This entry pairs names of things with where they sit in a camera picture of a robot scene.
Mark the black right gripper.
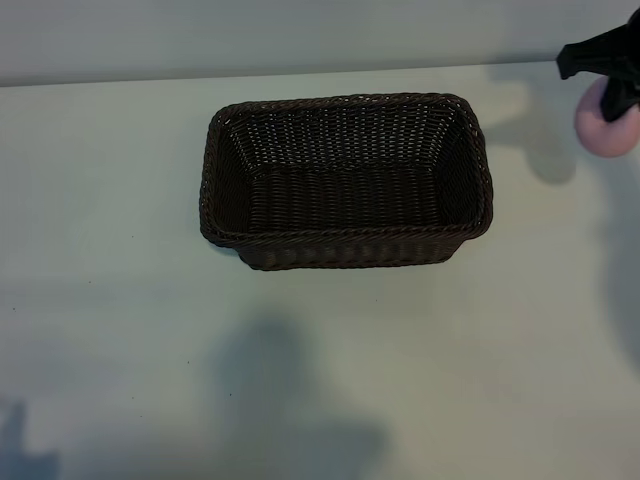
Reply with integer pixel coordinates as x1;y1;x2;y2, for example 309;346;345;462
557;5;640;124

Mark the pink peach with green leaf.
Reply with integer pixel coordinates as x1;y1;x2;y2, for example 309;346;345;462
573;79;640;159

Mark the dark brown wicker basket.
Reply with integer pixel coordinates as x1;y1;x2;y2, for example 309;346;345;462
198;91;495;271

